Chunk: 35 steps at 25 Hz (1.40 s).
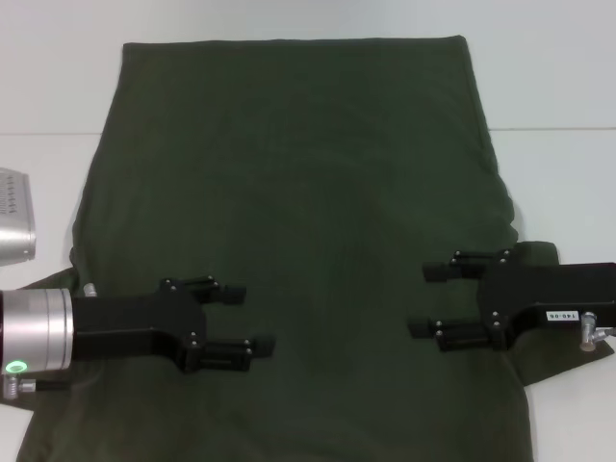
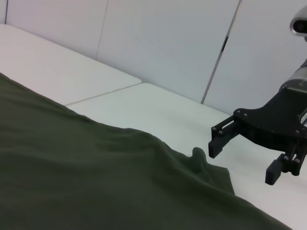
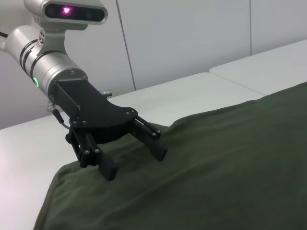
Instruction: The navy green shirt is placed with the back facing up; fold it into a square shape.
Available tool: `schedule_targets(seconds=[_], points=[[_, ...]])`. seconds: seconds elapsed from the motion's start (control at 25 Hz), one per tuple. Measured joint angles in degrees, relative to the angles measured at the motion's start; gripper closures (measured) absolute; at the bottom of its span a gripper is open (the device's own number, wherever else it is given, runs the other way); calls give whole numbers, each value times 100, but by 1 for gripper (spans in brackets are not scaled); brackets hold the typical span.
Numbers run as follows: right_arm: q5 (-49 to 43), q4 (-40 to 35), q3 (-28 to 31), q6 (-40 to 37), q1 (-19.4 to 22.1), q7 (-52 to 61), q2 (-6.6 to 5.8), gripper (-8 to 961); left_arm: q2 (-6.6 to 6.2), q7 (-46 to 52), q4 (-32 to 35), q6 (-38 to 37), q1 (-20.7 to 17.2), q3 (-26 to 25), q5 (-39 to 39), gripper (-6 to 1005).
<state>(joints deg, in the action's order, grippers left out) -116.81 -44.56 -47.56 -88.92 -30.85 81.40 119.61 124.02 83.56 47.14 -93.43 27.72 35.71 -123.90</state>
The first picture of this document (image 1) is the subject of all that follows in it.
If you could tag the small silver round connector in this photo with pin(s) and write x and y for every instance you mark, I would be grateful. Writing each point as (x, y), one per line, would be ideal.
(89, 290)

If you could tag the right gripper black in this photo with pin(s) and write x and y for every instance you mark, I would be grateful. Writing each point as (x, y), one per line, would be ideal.
(529, 284)

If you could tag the silver vented metal housing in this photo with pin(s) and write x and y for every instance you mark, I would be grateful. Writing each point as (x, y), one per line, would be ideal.
(17, 231)

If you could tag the dark green t-shirt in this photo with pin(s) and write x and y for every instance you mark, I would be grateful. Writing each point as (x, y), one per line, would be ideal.
(308, 168)

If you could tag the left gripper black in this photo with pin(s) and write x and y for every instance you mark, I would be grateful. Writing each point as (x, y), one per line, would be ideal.
(125, 322)

